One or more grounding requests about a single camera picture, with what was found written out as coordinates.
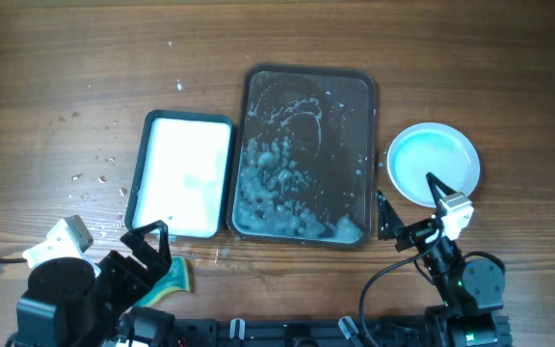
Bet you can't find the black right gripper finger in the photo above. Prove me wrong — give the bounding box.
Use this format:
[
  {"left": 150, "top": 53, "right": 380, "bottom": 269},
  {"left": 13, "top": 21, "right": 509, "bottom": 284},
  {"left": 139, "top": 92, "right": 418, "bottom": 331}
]
[
  {"left": 426, "top": 173, "right": 456, "bottom": 212},
  {"left": 376, "top": 190, "right": 405, "bottom": 240}
]

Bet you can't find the green yellow scrubbing sponge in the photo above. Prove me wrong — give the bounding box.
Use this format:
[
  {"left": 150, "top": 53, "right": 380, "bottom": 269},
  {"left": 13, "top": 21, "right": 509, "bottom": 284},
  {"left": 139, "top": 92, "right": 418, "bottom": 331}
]
[{"left": 135, "top": 256, "right": 192, "bottom": 307}]

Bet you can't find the grey plate with blue stain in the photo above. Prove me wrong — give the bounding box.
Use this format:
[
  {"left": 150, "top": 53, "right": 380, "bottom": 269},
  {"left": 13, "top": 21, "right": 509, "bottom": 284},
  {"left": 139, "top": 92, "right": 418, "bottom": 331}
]
[{"left": 386, "top": 122, "right": 481, "bottom": 208}]

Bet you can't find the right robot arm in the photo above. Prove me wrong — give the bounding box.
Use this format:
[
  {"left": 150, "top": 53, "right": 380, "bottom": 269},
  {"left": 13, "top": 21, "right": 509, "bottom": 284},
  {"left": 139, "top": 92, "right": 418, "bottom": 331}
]
[{"left": 367, "top": 173, "right": 512, "bottom": 346}]

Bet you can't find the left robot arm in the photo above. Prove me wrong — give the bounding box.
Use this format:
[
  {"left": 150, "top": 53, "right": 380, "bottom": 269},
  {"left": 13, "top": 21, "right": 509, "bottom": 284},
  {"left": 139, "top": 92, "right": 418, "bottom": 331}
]
[{"left": 6, "top": 221, "right": 174, "bottom": 347}]

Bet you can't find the small dark soapy water tray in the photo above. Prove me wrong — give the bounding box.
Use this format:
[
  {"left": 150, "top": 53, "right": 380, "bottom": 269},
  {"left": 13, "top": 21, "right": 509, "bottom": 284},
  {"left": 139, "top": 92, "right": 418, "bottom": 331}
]
[{"left": 124, "top": 110, "right": 234, "bottom": 239}]

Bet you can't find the large dark brown tray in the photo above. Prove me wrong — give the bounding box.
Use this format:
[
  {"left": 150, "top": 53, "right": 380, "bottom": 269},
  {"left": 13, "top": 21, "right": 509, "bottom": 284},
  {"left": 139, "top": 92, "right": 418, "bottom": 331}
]
[{"left": 225, "top": 64, "right": 379, "bottom": 248}]

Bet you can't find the black right camera cable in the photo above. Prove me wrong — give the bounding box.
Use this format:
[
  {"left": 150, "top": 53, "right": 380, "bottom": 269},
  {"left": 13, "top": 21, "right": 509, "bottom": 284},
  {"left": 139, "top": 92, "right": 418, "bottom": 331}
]
[{"left": 358, "top": 226, "right": 452, "bottom": 347}]

